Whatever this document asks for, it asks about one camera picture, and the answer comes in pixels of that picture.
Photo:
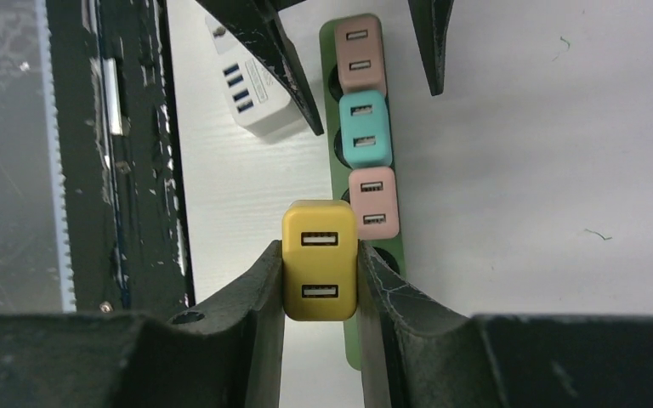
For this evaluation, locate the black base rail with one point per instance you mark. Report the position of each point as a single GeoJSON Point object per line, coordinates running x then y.
{"type": "Point", "coordinates": [114, 155]}

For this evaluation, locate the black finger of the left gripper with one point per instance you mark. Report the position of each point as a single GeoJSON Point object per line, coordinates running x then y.
{"type": "Point", "coordinates": [430, 20]}
{"type": "Point", "coordinates": [257, 26]}

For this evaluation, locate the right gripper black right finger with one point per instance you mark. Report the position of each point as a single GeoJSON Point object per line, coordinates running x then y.
{"type": "Point", "coordinates": [416, 352]}

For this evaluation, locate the pink plug on green strip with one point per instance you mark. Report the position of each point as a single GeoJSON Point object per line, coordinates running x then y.
{"type": "Point", "coordinates": [359, 52]}

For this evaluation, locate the yellow plug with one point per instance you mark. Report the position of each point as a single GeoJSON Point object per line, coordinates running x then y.
{"type": "Point", "coordinates": [319, 251]}

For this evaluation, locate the long white power strip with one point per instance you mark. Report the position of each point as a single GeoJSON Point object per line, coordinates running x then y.
{"type": "Point", "coordinates": [257, 101]}

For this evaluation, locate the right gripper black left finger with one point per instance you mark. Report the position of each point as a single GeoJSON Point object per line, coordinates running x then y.
{"type": "Point", "coordinates": [224, 352]}

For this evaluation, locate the dark green power strip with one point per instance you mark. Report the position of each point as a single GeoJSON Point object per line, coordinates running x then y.
{"type": "Point", "coordinates": [390, 250]}

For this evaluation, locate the beige plug on green strip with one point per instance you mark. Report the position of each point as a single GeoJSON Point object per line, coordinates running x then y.
{"type": "Point", "coordinates": [373, 198]}

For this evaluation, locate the teal plug on green strip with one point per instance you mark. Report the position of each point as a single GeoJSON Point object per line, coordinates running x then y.
{"type": "Point", "coordinates": [365, 129]}

